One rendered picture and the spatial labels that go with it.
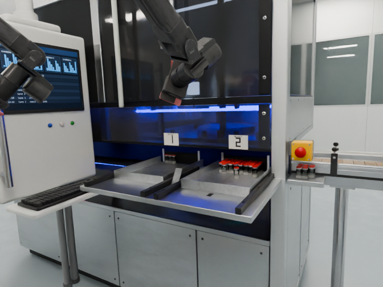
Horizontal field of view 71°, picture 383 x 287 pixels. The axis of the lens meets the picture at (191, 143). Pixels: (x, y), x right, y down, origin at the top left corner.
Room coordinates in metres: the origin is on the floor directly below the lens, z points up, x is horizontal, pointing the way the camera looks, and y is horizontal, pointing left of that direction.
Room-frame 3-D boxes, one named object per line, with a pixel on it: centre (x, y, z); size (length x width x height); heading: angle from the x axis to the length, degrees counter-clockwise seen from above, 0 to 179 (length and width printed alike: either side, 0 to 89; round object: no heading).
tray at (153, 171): (1.22, 0.14, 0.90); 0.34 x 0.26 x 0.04; 150
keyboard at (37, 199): (1.18, 0.55, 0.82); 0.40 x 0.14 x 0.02; 150
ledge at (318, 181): (1.06, -0.46, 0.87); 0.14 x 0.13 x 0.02; 150
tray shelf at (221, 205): (1.08, 0.03, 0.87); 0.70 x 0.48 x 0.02; 60
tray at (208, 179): (1.05, -0.15, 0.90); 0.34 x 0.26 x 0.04; 150
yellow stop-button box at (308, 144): (1.03, -0.43, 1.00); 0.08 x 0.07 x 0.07; 150
